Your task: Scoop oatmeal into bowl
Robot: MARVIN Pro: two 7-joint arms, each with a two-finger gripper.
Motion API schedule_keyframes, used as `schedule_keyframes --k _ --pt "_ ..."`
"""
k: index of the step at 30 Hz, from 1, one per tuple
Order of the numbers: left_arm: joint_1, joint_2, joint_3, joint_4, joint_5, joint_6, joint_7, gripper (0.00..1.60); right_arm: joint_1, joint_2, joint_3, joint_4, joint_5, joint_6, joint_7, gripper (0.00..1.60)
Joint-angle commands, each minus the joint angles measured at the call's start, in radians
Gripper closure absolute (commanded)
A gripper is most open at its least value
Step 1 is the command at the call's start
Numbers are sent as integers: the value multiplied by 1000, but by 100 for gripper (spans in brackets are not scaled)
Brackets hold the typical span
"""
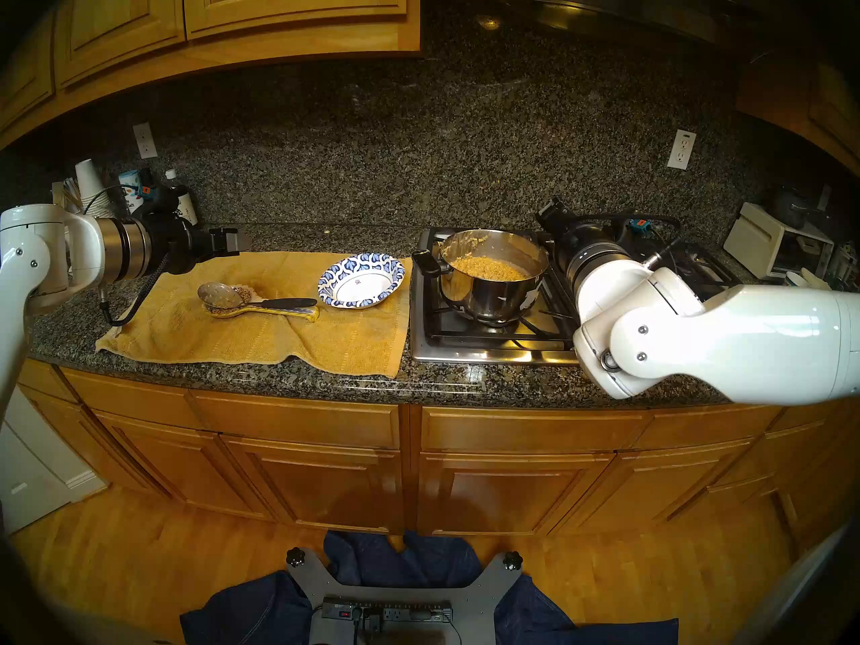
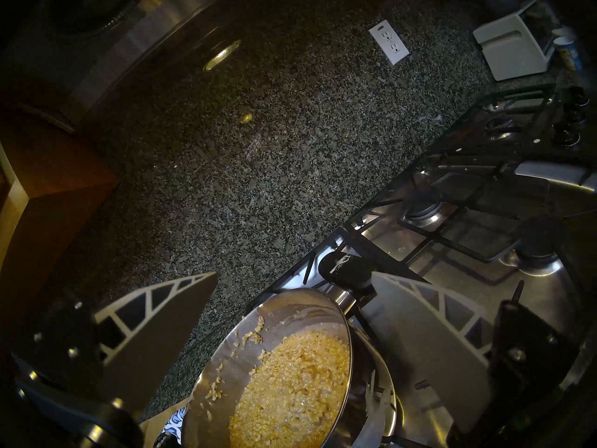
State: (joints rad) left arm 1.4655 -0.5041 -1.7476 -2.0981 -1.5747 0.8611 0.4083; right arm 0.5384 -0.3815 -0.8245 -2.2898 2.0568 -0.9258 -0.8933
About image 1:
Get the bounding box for steel range hood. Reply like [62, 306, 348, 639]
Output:
[427, 0, 760, 46]

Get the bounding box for metal spoon black handle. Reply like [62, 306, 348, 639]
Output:
[197, 282, 318, 310]

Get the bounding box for wooden corner cabinet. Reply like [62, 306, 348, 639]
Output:
[736, 59, 860, 174]

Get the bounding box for blue white paper bowl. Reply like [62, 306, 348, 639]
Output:
[317, 252, 406, 310]

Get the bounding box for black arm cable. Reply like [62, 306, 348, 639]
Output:
[99, 254, 169, 327]
[591, 212, 683, 268]

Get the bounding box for cooked oatmeal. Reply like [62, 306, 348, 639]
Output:
[451, 255, 529, 282]

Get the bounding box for steel gas cooktop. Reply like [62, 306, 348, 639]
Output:
[408, 226, 740, 368]

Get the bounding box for grey robot base frame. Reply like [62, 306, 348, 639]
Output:
[286, 548, 523, 645]

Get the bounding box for wooden wall cabinets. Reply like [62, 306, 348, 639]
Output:
[0, 0, 422, 147]

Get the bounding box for stack of white paper cups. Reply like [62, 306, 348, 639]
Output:
[74, 159, 114, 218]

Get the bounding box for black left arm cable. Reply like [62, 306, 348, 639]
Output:
[99, 254, 169, 327]

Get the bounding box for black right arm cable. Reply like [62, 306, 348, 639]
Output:
[591, 212, 683, 268]

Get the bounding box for stainless steel pot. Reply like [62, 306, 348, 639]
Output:
[411, 229, 550, 323]

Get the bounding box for small white object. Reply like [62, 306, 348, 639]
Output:
[785, 267, 834, 290]

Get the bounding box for white toaster oven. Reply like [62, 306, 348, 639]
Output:
[724, 202, 834, 280]

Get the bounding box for yellow ceramic spoon rest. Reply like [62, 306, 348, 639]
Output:
[204, 286, 321, 324]

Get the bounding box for wooden base cabinets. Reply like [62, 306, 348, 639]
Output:
[17, 358, 860, 557]

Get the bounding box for dark kettle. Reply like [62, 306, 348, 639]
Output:
[766, 187, 817, 228]

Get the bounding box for white patterned canister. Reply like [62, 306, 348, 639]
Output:
[119, 169, 152, 204]

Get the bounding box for yellow towel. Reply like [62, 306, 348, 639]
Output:
[95, 251, 412, 379]

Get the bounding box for black power strip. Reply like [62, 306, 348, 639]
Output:
[321, 598, 453, 624]

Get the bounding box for soy sauce bottle white label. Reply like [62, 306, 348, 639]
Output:
[165, 169, 199, 224]

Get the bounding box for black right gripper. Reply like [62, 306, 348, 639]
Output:
[535, 197, 609, 255]

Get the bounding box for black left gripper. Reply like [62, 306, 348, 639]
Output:
[151, 204, 241, 276]

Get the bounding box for white double wall outlet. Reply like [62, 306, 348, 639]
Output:
[667, 130, 697, 171]

